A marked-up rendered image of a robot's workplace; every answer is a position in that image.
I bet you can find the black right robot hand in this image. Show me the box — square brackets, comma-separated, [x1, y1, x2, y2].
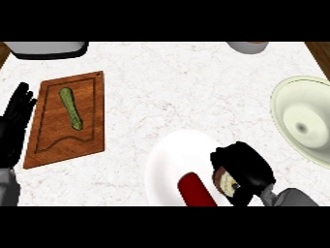
[210, 140, 277, 207]

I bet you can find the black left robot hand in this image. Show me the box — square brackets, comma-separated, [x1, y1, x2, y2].
[0, 81, 39, 175]

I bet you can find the white plate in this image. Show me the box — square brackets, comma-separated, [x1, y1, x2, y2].
[143, 129, 267, 207]

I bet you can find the pale cream bowl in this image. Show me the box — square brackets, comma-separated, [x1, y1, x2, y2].
[269, 75, 330, 172]

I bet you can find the brown wooden cutting board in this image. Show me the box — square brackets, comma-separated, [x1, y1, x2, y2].
[22, 70, 108, 171]

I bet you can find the dark red pepper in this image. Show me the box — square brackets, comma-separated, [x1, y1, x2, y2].
[177, 171, 218, 207]

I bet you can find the green cucumber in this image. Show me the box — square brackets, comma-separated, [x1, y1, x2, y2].
[58, 87, 84, 132]

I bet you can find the white and black appliance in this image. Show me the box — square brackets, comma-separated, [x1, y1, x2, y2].
[3, 42, 90, 61]

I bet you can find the pale grey round container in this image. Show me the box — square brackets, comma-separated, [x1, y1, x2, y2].
[226, 42, 270, 55]

